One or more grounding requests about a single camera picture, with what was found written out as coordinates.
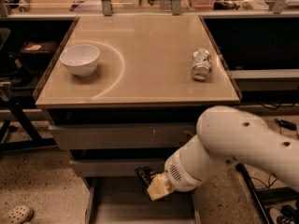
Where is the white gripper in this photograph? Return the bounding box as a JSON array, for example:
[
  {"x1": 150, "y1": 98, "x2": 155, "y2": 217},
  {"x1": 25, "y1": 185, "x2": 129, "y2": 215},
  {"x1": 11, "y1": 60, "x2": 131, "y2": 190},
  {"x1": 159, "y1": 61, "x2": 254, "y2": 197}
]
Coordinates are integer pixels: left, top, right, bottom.
[{"x1": 147, "y1": 150, "x2": 201, "y2": 201}]

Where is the black rxbar chocolate wrapper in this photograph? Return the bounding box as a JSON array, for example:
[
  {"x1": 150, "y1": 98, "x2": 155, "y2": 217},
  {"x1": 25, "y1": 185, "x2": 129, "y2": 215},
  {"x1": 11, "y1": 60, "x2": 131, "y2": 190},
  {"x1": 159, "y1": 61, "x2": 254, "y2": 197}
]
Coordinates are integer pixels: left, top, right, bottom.
[{"x1": 135, "y1": 166, "x2": 158, "y2": 189}]

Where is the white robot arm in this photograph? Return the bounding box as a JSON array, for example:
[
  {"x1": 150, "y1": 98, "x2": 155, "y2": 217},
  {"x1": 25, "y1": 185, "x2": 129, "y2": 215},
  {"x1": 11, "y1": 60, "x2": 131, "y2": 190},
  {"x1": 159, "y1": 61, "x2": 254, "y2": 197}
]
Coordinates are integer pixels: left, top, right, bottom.
[{"x1": 147, "y1": 105, "x2": 299, "y2": 201}]

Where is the grey middle drawer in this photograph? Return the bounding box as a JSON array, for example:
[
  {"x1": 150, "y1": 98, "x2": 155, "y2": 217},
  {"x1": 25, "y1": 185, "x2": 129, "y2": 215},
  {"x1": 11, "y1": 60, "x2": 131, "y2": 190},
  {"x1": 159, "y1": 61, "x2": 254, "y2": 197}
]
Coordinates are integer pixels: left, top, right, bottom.
[{"x1": 70, "y1": 159, "x2": 164, "y2": 177}]

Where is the open grey bottom drawer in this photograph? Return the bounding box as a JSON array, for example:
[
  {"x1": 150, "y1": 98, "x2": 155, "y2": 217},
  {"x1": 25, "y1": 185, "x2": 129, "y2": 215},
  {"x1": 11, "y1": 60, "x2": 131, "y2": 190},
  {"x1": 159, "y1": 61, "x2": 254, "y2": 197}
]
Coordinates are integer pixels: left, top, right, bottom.
[{"x1": 85, "y1": 176, "x2": 202, "y2": 224}]

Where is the grey top drawer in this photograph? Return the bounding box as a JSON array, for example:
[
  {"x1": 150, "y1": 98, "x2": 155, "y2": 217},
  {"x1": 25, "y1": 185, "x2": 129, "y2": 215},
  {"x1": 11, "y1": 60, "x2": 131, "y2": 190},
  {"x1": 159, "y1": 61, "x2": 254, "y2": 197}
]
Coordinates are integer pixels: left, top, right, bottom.
[{"x1": 49, "y1": 122, "x2": 195, "y2": 149}]

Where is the grey drawer cabinet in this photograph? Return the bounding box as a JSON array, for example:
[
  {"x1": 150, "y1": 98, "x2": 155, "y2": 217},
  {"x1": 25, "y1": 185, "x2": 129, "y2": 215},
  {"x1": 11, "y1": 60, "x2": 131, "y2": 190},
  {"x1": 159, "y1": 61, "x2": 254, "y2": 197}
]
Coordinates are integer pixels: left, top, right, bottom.
[{"x1": 32, "y1": 13, "x2": 243, "y2": 224}]

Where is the black metal stand leg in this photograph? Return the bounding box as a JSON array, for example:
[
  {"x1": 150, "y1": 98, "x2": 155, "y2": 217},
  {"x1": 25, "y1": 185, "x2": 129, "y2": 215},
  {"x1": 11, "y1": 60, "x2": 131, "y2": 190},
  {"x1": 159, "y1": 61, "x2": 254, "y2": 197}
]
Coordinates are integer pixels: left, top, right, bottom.
[{"x1": 236, "y1": 163, "x2": 299, "y2": 224}]

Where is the crushed aluminium soda can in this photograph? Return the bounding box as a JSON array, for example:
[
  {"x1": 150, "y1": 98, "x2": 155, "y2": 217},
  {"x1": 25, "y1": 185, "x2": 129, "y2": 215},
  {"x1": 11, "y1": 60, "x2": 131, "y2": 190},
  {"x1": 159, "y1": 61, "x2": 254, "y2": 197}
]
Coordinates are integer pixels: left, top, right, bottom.
[{"x1": 192, "y1": 48, "x2": 212, "y2": 81}]

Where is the black power adapter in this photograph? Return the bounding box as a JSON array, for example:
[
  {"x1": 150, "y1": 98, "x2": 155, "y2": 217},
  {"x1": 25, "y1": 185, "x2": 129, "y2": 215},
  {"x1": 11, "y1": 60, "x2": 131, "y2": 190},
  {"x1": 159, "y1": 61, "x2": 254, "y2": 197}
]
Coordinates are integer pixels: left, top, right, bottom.
[{"x1": 275, "y1": 119, "x2": 297, "y2": 131}]

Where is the white perforated clog shoe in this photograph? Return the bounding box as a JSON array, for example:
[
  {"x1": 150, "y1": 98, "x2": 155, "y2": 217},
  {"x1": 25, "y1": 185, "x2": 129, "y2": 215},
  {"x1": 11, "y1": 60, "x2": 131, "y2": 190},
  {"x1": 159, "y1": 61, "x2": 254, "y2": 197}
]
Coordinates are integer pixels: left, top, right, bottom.
[{"x1": 0, "y1": 205, "x2": 34, "y2": 224}]

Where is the white ceramic bowl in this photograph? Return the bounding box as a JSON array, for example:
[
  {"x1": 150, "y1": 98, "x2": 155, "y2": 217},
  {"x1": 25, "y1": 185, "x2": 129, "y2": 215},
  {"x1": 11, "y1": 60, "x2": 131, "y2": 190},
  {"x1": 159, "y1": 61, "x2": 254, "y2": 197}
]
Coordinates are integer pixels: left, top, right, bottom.
[{"x1": 60, "y1": 44, "x2": 100, "y2": 77}]

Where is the black box on shelf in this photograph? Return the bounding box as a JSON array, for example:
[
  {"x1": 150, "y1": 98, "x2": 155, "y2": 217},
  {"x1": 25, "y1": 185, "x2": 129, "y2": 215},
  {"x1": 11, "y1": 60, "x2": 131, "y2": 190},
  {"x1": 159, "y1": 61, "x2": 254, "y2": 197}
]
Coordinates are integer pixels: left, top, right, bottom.
[{"x1": 20, "y1": 41, "x2": 58, "y2": 59}]

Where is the black floor cable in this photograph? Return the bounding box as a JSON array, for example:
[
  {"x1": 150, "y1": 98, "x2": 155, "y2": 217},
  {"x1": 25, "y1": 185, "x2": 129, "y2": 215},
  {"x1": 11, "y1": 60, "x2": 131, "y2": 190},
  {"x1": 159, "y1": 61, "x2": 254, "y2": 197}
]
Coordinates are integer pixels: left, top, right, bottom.
[{"x1": 250, "y1": 126, "x2": 299, "y2": 190}]

